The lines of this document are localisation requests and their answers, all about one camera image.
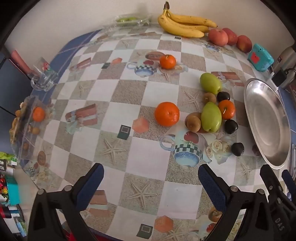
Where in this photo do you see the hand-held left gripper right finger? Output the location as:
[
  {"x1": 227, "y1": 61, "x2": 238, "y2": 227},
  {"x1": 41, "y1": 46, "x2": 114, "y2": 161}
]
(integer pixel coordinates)
[{"x1": 198, "y1": 164, "x2": 279, "y2": 241}]

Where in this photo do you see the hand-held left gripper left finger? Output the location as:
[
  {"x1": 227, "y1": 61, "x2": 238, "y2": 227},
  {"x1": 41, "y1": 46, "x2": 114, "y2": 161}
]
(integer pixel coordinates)
[{"x1": 27, "y1": 163, "x2": 105, "y2": 241}]

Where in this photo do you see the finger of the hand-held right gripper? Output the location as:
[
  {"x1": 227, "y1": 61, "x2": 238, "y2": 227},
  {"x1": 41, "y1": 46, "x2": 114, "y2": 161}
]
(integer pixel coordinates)
[
  {"x1": 281, "y1": 170, "x2": 296, "y2": 198},
  {"x1": 260, "y1": 164, "x2": 284, "y2": 200}
]

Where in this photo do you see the dark purple plum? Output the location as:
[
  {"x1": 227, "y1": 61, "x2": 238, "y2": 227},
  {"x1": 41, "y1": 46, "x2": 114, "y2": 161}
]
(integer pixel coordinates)
[
  {"x1": 217, "y1": 91, "x2": 231, "y2": 102},
  {"x1": 224, "y1": 120, "x2": 238, "y2": 134},
  {"x1": 232, "y1": 142, "x2": 245, "y2": 156}
]

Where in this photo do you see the round steel plate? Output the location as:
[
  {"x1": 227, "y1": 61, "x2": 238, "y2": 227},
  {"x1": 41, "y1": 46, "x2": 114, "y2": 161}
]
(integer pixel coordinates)
[{"x1": 244, "y1": 78, "x2": 291, "y2": 169}]

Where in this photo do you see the large brown kiwi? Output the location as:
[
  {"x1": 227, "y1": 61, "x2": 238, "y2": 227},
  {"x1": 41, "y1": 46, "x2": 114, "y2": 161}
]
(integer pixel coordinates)
[{"x1": 185, "y1": 112, "x2": 202, "y2": 132}]

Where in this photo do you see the green apple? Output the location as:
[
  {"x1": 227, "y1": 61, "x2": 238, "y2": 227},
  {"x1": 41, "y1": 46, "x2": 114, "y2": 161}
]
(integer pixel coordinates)
[
  {"x1": 200, "y1": 102, "x2": 222, "y2": 133},
  {"x1": 200, "y1": 73, "x2": 223, "y2": 95}
]

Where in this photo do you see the orange tangerine with stem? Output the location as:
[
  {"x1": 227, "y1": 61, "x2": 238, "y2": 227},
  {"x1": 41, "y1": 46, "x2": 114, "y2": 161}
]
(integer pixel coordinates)
[{"x1": 218, "y1": 100, "x2": 236, "y2": 120}]

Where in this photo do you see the large orange tangerine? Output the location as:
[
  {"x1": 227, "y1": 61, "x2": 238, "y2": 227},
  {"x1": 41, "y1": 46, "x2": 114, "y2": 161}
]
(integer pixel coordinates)
[{"x1": 154, "y1": 102, "x2": 180, "y2": 127}]

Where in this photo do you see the small brown kiwi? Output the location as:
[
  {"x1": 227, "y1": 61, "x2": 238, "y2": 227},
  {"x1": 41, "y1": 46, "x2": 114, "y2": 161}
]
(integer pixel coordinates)
[{"x1": 203, "y1": 92, "x2": 217, "y2": 105}]

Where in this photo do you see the small orange tangerine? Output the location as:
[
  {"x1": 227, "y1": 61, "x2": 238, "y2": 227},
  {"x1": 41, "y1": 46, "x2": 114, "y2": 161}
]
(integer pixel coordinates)
[{"x1": 159, "y1": 54, "x2": 177, "y2": 69}]

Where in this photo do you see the clear plastic snack container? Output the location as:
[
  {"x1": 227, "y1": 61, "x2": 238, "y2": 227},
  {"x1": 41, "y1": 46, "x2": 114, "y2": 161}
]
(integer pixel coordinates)
[{"x1": 9, "y1": 96, "x2": 55, "y2": 160}]

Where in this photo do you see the teal storage box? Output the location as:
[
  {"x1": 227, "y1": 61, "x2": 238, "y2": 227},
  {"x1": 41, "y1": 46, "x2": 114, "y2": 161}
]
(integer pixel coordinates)
[{"x1": 5, "y1": 175, "x2": 22, "y2": 205}]

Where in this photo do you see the tangerine inside plastic container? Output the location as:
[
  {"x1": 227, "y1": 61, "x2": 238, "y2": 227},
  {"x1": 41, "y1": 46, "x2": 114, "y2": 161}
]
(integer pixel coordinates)
[{"x1": 32, "y1": 107, "x2": 46, "y2": 122}]

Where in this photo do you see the black power adapter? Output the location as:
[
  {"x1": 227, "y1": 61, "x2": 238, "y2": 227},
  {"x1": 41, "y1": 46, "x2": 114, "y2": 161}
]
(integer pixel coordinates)
[{"x1": 272, "y1": 70, "x2": 288, "y2": 87}]

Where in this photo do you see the clear glass mug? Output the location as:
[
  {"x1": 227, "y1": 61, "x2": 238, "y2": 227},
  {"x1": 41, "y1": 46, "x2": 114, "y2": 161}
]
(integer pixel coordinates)
[{"x1": 31, "y1": 57, "x2": 59, "y2": 91}]

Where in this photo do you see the steel electric kettle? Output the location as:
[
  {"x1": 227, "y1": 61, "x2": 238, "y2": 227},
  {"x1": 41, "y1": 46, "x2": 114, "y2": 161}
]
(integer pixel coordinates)
[{"x1": 276, "y1": 45, "x2": 296, "y2": 70}]

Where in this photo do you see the teal toy house box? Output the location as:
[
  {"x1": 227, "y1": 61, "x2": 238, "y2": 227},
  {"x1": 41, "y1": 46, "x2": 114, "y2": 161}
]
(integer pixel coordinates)
[{"x1": 248, "y1": 44, "x2": 274, "y2": 72}]

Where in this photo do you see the red apple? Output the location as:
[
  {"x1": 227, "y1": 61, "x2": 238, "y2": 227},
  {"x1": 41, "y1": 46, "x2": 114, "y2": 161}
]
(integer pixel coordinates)
[
  {"x1": 208, "y1": 28, "x2": 229, "y2": 46},
  {"x1": 236, "y1": 35, "x2": 253, "y2": 53},
  {"x1": 222, "y1": 28, "x2": 238, "y2": 46}
]

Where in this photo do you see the yellow banana bunch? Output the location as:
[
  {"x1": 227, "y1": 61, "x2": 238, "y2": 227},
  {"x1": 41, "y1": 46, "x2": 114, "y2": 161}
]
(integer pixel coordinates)
[{"x1": 158, "y1": 1, "x2": 218, "y2": 38}]

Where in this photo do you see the clear bag of green fruit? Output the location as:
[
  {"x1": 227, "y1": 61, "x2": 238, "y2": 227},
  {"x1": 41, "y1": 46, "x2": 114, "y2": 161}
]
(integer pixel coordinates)
[{"x1": 111, "y1": 14, "x2": 153, "y2": 27}]

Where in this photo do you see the pink rail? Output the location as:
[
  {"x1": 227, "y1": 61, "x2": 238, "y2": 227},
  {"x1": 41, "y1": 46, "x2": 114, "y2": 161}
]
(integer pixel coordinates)
[{"x1": 10, "y1": 50, "x2": 35, "y2": 78}]

